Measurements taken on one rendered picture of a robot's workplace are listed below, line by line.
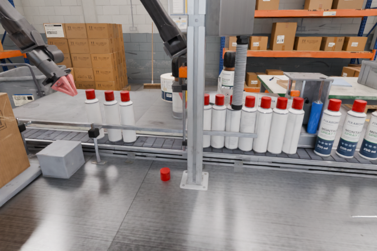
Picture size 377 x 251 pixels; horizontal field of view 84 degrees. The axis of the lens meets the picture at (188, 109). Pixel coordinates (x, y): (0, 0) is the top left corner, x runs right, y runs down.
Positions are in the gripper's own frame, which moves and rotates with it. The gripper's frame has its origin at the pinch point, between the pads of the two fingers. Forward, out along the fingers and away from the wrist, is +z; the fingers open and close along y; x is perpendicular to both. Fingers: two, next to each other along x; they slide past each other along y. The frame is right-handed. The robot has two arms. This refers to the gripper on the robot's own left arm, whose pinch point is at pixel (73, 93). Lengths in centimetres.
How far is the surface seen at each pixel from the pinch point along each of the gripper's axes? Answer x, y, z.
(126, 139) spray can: -4.7, -3.2, 26.5
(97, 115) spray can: -1.5, -1.2, 12.0
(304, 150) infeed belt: -55, 0, 71
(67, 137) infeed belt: 16.5, -1.7, 10.6
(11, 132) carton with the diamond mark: 11.3, -20.5, -0.3
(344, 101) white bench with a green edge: -102, 111, 130
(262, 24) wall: -135, 437, 73
